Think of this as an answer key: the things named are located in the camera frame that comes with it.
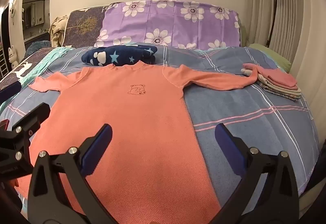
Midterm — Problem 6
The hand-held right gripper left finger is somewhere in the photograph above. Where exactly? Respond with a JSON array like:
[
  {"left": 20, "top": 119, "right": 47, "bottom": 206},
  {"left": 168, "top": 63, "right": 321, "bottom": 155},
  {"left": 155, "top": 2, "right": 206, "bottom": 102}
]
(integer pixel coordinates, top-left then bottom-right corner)
[{"left": 28, "top": 123, "right": 120, "bottom": 224}]

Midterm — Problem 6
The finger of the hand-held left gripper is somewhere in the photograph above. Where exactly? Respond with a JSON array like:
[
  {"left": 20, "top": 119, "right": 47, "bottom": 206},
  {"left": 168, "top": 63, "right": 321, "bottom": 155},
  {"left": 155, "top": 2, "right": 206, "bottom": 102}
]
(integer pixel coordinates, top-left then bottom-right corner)
[{"left": 8, "top": 102, "right": 51, "bottom": 163}]

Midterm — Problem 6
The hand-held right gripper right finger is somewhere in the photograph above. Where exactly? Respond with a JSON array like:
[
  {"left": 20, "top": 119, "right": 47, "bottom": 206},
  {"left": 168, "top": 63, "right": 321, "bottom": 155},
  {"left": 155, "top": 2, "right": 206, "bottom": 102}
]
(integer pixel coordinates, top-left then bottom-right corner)
[{"left": 214, "top": 123, "right": 299, "bottom": 224}]

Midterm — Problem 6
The orange long-sleeved shirt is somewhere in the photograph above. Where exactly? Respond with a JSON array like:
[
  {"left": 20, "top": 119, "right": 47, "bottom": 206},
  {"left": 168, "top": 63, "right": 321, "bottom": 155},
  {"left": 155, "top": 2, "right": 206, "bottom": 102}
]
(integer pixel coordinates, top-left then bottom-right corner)
[{"left": 29, "top": 61, "right": 260, "bottom": 217}]

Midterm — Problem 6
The stack of folded clothes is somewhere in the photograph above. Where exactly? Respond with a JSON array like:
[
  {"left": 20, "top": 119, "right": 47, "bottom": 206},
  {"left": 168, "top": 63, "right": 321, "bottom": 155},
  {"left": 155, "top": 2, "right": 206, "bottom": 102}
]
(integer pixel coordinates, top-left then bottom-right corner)
[{"left": 242, "top": 62, "right": 302, "bottom": 102}]

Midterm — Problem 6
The beige clothes pile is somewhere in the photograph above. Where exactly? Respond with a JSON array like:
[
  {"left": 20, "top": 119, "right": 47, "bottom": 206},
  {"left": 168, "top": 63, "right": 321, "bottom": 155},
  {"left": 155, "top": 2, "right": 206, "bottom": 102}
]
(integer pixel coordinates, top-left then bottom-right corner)
[{"left": 48, "top": 16, "right": 68, "bottom": 48}]

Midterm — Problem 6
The blue plaid bed sheet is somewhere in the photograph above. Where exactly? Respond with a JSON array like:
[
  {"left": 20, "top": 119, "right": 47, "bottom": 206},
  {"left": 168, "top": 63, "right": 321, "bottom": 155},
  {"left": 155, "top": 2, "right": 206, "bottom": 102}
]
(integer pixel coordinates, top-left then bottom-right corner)
[{"left": 0, "top": 45, "right": 320, "bottom": 214}]

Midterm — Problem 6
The dark deer-print quilt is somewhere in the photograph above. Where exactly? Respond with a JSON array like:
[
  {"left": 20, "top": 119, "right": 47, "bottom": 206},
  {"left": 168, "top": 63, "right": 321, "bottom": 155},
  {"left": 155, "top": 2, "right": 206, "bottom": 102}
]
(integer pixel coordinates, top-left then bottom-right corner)
[{"left": 0, "top": 47, "right": 55, "bottom": 92}]

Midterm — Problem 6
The white cat figurine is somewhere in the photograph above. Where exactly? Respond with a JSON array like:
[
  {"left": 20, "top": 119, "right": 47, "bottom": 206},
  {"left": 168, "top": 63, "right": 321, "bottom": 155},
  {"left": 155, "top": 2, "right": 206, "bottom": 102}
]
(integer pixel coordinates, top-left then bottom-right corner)
[{"left": 8, "top": 46, "right": 19, "bottom": 67}]

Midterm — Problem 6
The navy star-print blanket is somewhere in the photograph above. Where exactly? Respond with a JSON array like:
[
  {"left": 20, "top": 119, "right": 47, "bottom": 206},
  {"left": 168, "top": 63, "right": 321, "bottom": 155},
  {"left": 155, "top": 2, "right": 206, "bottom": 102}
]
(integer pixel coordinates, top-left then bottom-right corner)
[{"left": 81, "top": 45, "right": 158, "bottom": 66}]

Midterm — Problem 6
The green pillow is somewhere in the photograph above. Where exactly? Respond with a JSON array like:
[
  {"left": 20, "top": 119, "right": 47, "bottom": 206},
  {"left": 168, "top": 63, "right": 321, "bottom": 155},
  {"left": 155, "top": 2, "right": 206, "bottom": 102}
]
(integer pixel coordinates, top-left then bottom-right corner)
[{"left": 248, "top": 43, "right": 292, "bottom": 73}]

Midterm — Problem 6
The dark tree-print cushion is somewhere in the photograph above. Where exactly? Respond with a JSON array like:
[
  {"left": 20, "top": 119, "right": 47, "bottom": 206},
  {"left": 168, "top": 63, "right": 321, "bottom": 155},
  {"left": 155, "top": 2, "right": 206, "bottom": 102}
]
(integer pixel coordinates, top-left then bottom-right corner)
[{"left": 61, "top": 5, "right": 110, "bottom": 48}]

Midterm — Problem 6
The white pleated curtain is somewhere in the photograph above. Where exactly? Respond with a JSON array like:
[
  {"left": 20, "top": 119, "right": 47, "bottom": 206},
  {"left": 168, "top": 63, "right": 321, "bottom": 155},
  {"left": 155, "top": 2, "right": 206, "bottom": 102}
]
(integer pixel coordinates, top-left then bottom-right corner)
[{"left": 244, "top": 0, "right": 326, "bottom": 82}]

